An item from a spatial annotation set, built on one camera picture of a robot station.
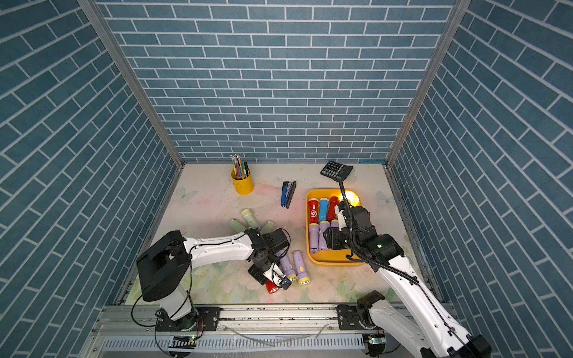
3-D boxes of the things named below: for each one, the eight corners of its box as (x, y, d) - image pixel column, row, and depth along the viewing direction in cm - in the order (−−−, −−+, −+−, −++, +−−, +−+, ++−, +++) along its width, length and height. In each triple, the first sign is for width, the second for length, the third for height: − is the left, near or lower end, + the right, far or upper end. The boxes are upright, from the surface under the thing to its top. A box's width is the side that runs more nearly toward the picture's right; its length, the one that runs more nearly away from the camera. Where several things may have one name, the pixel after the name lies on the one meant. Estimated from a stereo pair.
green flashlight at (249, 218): (249, 231, 96) (248, 227, 94) (241, 215, 102) (239, 211, 99) (258, 226, 98) (258, 223, 95) (250, 210, 103) (249, 206, 101)
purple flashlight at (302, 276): (298, 286, 83) (298, 283, 80) (291, 256, 90) (291, 252, 87) (309, 283, 83) (310, 280, 80) (301, 253, 91) (301, 249, 88)
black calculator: (320, 174, 118) (321, 170, 116) (328, 161, 125) (329, 158, 123) (345, 183, 114) (346, 180, 112) (352, 169, 120) (353, 166, 119)
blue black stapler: (276, 206, 105) (276, 203, 103) (284, 182, 115) (284, 179, 113) (289, 208, 104) (289, 205, 102) (296, 184, 114) (296, 181, 112)
